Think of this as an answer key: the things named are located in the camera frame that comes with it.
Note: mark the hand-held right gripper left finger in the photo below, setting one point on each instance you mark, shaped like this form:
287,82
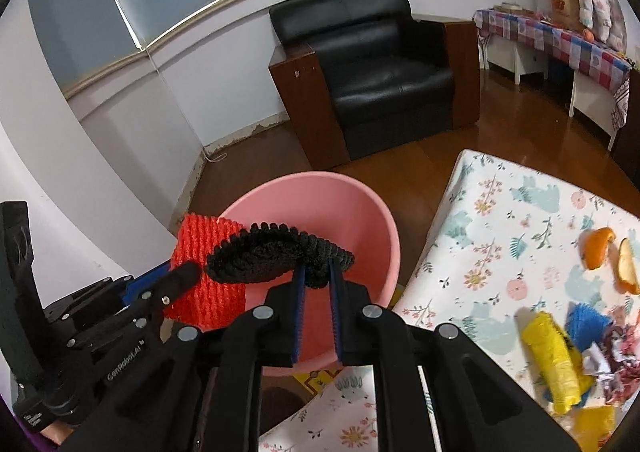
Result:
299,312

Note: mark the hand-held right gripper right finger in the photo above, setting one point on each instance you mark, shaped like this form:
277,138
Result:
336,317

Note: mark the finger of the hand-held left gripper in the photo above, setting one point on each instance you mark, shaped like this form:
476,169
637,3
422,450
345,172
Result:
170,287
140,283

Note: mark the red foam net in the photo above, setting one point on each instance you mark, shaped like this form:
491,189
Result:
210,302

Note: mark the black foam net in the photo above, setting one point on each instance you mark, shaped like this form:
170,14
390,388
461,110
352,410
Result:
260,257

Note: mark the pink plastic basin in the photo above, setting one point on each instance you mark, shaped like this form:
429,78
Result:
320,212

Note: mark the yellow foam net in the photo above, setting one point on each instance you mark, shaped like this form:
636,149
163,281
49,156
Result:
550,357

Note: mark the colourful floor mat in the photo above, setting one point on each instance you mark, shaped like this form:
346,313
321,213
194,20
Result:
312,382

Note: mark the floral printed mat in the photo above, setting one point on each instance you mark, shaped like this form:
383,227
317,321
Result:
500,252

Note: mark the black leather armchair wooden sides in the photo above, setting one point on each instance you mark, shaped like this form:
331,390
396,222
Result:
380,77

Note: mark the blue foam net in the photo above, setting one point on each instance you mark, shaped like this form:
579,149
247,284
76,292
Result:
585,324

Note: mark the crumpled white paper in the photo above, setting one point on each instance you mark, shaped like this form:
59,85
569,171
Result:
597,361

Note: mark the orange peel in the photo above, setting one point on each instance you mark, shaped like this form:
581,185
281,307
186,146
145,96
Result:
595,249
627,272

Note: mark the yellow packet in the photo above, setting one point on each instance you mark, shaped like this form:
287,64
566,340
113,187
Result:
595,427

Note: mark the crumpled printed wrapper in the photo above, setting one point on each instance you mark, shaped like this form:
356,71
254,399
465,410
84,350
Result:
622,347

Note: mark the white table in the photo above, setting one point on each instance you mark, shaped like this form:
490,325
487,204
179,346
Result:
592,100
525,62

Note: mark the checkered tablecloth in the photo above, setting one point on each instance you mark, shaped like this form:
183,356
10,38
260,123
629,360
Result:
550,40

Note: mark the small orange fruit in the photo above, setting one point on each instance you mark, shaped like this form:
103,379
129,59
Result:
588,35

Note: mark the brown paper bag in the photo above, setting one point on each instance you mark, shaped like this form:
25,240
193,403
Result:
562,2

